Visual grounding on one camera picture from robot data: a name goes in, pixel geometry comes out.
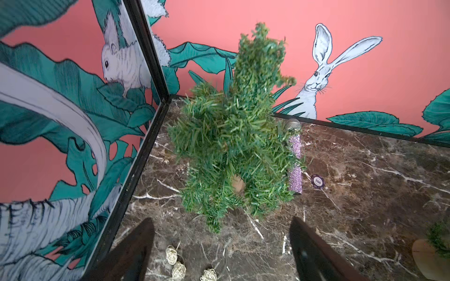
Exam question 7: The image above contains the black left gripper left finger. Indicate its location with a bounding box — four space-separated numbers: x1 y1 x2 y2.
81 217 155 281

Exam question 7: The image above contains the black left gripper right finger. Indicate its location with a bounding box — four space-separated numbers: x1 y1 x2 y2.
289 217 368 281

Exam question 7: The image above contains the small green christmas tree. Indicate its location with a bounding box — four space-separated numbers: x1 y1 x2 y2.
412 221 450 281

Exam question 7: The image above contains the large green christmas tree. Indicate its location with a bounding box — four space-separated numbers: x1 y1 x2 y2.
168 22 302 233

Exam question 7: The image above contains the cream small ball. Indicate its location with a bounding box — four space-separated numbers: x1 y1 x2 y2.
171 262 186 281
200 268 218 281
165 245 178 266

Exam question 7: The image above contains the purple round cap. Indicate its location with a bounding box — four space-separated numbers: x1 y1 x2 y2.
311 174 325 190

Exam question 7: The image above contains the purple glitter microphone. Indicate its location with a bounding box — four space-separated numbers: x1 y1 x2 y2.
284 118 304 194

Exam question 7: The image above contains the black left corner post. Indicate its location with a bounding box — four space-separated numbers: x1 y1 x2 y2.
123 0 171 104

